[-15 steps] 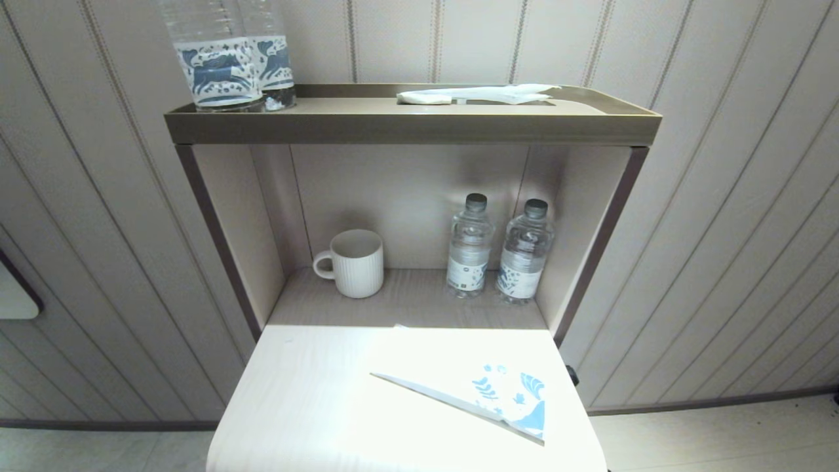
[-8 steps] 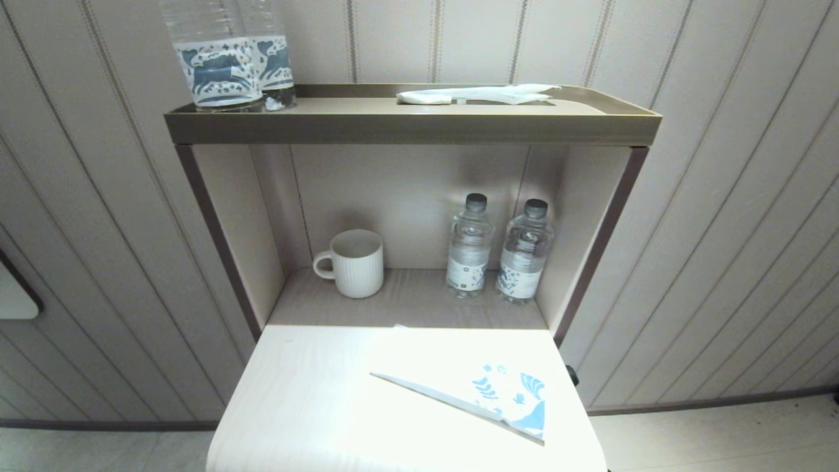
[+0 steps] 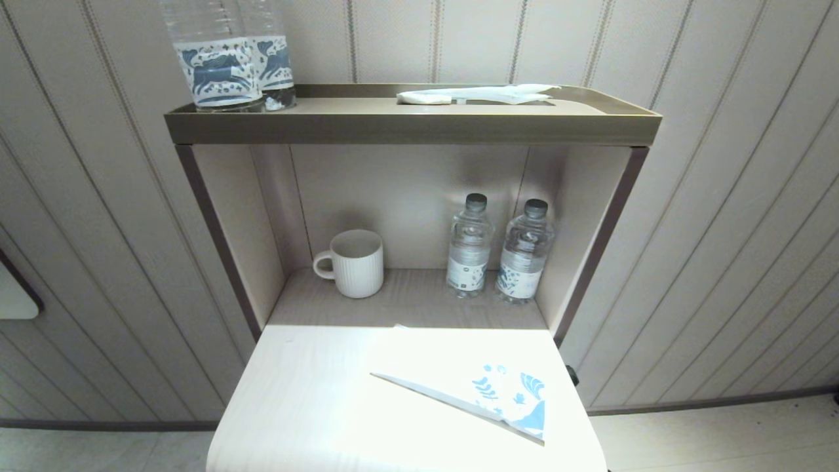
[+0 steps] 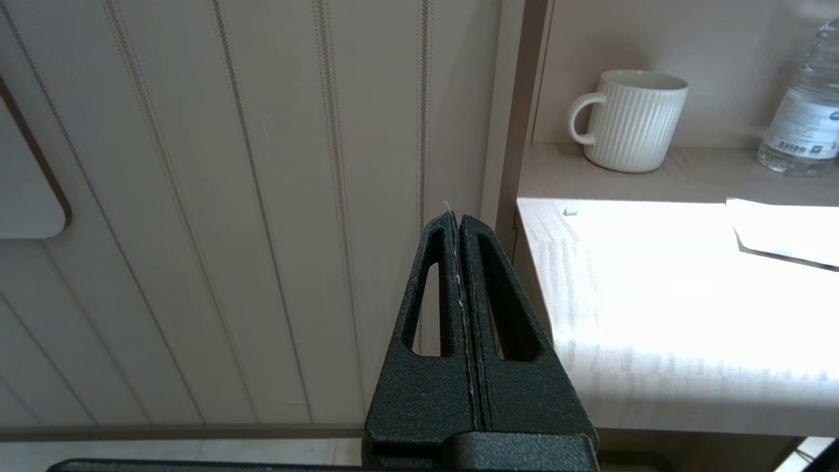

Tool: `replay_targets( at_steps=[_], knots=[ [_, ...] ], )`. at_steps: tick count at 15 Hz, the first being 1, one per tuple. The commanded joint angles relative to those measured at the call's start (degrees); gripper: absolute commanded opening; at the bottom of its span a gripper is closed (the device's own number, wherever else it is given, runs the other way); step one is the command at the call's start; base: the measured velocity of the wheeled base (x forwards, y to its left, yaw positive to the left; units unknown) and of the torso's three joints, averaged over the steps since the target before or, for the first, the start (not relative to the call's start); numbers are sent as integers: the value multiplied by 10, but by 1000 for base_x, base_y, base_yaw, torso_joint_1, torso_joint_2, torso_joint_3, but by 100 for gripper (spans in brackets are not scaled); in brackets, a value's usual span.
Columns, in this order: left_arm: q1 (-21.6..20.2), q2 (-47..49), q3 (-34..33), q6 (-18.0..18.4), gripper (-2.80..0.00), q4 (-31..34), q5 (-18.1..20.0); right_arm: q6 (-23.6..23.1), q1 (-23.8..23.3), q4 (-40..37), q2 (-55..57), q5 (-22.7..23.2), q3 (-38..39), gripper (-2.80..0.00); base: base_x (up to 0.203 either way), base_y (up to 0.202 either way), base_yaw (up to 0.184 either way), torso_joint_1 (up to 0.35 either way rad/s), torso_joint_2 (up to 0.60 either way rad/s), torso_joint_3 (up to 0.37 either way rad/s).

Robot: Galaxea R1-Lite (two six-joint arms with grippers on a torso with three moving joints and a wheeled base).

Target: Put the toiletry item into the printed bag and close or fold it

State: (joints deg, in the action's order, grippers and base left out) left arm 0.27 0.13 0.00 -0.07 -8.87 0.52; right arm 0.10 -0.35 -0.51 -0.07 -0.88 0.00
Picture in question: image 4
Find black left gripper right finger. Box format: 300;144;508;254
459;215;600;461

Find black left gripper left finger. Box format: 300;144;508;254
362;211;475;461

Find white leaf-print plastic bag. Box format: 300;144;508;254
726;197;839;269

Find white ribbed mug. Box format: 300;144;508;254
568;69;690;174

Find small clear water bottle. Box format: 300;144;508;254
757;18;839;178

